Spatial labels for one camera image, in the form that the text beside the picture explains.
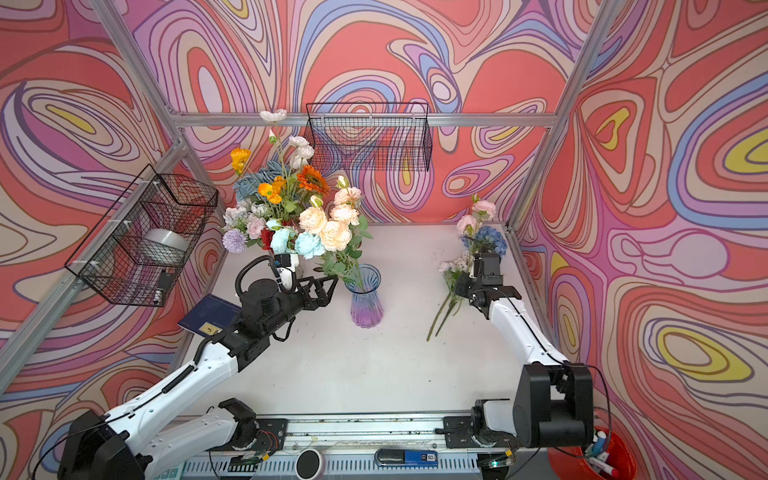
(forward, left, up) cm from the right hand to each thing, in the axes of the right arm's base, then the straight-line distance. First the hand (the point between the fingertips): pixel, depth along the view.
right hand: (465, 287), depth 88 cm
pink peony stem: (+21, -7, +11) cm, 25 cm away
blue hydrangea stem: (+22, -13, -3) cm, 25 cm away
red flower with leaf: (+6, +55, +18) cm, 58 cm away
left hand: (-4, +38, +13) cm, 41 cm away
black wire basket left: (+1, +86, +19) cm, 88 cm away
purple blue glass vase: (-1, +30, -9) cm, 32 cm away
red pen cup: (-43, -23, -3) cm, 49 cm away
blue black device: (-41, +20, -6) cm, 46 cm away
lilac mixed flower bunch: (+10, +2, -5) cm, 12 cm away
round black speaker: (-42, +43, -5) cm, 60 cm away
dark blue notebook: (-2, +80, -9) cm, 81 cm away
